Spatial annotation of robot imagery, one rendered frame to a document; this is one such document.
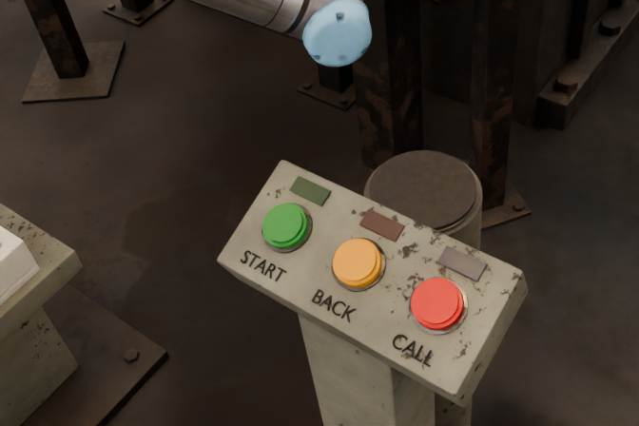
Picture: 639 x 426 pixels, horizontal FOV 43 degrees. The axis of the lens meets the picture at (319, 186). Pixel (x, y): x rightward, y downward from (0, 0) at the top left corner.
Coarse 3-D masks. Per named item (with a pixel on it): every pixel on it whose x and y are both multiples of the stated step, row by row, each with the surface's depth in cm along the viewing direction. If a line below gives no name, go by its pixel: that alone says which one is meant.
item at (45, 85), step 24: (24, 0) 170; (48, 0) 170; (48, 24) 175; (72, 24) 181; (48, 48) 180; (72, 48) 180; (96, 48) 192; (120, 48) 191; (48, 72) 188; (72, 72) 184; (96, 72) 186; (24, 96) 183; (48, 96) 182; (72, 96) 181; (96, 96) 180
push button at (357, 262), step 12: (360, 240) 66; (336, 252) 66; (348, 252) 66; (360, 252) 65; (372, 252) 65; (336, 264) 66; (348, 264) 65; (360, 264) 65; (372, 264) 65; (348, 276) 65; (360, 276) 65; (372, 276) 65
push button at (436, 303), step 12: (420, 288) 63; (432, 288) 62; (444, 288) 62; (456, 288) 62; (420, 300) 62; (432, 300) 62; (444, 300) 62; (456, 300) 61; (420, 312) 62; (432, 312) 62; (444, 312) 61; (456, 312) 61; (432, 324) 61; (444, 324) 61
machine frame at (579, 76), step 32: (544, 0) 138; (576, 0) 150; (608, 0) 169; (448, 32) 156; (544, 32) 144; (576, 32) 155; (608, 32) 164; (448, 64) 161; (544, 64) 151; (576, 64) 160; (608, 64) 165; (448, 96) 168; (544, 96) 155; (576, 96) 155
